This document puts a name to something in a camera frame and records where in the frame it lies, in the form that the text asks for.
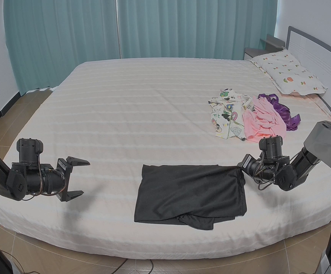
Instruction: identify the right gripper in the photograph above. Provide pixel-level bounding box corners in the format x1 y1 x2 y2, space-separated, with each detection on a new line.
240 154 265 180

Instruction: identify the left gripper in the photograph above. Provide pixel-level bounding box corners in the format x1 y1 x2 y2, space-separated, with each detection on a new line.
39 156 91 203

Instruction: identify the black garment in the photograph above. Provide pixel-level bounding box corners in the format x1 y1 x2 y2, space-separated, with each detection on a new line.
133 164 248 231

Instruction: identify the bed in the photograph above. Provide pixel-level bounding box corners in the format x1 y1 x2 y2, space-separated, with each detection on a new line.
0 25 331 261

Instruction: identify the pink garment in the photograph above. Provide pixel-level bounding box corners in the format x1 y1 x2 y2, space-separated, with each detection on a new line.
242 97 287 142

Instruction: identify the white printed garment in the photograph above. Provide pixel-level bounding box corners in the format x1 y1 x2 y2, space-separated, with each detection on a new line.
208 88 253 141

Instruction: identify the purple garment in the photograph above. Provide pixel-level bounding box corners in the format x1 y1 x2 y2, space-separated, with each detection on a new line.
257 93 302 131

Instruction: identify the white printed pillow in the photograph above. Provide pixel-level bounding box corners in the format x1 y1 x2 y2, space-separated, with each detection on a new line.
247 49 328 96

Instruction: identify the grey bedside table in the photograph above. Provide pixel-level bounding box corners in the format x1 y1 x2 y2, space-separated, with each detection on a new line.
244 34 285 60

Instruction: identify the black cable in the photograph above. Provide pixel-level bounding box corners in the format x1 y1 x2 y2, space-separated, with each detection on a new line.
106 258 155 274

